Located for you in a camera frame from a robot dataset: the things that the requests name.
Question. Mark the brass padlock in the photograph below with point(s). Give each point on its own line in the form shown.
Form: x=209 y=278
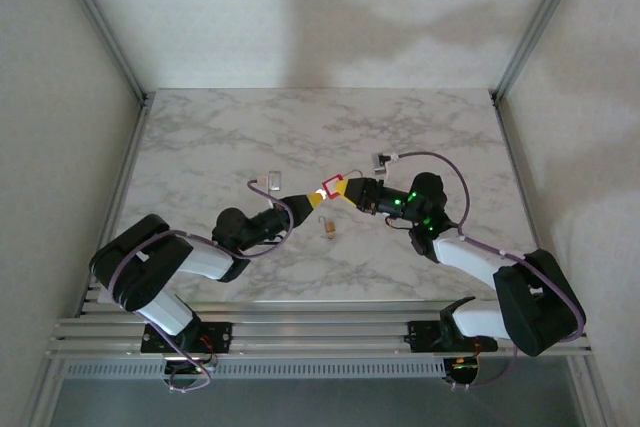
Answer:
x=329 y=229

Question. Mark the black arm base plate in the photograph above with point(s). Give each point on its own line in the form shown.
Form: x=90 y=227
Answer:
x=420 y=337
x=220 y=337

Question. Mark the aluminium frame post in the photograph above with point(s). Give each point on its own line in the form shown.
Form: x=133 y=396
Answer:
x=539 y=22
x=102 y=27

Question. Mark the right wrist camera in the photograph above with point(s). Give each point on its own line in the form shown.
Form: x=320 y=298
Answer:
x=380 y=163

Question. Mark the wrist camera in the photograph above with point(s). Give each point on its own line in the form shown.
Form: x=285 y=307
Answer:
x=275 y=181
x=380 y=163

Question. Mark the aluminium frame leg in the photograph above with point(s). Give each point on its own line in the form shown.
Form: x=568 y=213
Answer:
x=592 y=394
x=42 y=394

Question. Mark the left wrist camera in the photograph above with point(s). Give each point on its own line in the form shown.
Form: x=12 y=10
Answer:
x=275 y=181

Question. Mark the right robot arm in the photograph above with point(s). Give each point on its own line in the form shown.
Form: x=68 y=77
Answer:
x=530 y=307

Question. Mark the red padlock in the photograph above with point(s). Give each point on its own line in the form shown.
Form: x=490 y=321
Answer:
x=325 y=182

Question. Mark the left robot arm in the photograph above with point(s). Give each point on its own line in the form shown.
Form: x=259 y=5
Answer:
x=150 y=267

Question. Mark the aluminium side rail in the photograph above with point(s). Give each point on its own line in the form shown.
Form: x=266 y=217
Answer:
x=117 y=197
x=528 y=197

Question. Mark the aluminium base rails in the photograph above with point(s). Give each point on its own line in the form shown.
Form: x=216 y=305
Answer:
x=325 y=334

